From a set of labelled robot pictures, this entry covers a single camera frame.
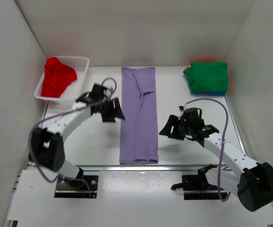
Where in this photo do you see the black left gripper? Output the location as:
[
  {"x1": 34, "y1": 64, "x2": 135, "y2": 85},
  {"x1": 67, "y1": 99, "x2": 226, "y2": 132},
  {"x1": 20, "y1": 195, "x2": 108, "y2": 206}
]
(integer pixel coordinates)
[{"x1": 97, "y1": 96, "x2": 125, "y2": 122}]

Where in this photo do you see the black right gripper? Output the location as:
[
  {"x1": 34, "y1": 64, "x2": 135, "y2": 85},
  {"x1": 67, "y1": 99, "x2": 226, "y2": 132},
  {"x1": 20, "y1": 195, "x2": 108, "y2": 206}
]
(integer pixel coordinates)
[{"x1": 159, "y1": 115, "x2": 193, "y2": 141}]

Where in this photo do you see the purple t-shirt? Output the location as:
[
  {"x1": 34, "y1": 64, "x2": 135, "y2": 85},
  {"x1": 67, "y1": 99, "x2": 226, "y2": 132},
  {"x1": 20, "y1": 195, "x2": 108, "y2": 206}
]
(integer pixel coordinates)
[{"x1": 119, "y1": 67, "x2": 159, "y2": 164}]

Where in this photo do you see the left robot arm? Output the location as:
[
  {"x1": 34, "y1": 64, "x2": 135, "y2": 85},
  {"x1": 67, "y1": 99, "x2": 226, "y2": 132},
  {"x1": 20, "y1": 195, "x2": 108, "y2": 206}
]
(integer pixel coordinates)
[{"x1": 28, "y1": 83, "x2": 125, "y2": 188}]

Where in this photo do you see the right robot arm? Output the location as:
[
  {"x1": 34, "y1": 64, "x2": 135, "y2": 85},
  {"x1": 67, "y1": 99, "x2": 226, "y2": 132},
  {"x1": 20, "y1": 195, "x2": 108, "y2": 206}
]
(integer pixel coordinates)
[{"x1": 159, "y1": 108, "x2": 273, "y2": 212}]

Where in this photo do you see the white plastic basket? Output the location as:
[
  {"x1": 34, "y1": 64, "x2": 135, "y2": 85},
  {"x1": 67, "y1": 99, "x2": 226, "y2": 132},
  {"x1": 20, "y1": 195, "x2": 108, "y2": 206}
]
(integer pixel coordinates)
[{"x1": 34, "y1": 55, "x2": 90, "y2": 105}]

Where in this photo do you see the blue folded t-shirt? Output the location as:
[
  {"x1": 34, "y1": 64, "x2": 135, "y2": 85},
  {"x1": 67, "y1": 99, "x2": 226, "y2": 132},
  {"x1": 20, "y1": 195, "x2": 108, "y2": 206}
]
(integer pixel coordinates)
[{"x1": 191, "y1": 92, "x2": 226, "y2": 97}]

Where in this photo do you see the green folded t-shirt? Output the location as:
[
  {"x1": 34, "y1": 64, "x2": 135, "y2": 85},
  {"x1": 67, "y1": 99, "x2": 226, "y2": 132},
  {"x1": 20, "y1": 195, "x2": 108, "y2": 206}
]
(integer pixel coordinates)
[{"x1": 183, "y1": 62, "x2": 229, "y2": 92}]

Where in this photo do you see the red t-shirt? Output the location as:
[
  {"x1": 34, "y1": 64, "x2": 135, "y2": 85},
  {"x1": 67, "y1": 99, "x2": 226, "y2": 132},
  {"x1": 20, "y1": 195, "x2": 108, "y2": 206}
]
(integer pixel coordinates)
[{"x1": 41, "y1": 57, "x2": 77, "y2": 98}]

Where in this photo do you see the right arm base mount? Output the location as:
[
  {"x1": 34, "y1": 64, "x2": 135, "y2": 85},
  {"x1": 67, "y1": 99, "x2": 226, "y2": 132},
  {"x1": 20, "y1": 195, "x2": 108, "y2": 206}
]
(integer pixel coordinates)
[{"x1": 171, "y1": 164, "x2": 220, "y2": 200}]

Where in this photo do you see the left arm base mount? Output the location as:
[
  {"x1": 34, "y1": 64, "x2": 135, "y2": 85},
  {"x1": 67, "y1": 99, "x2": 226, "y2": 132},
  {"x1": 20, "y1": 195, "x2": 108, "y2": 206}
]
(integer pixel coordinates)
[{"x1": 54, "y1": 173, "x2": 99, "y2": 199}]

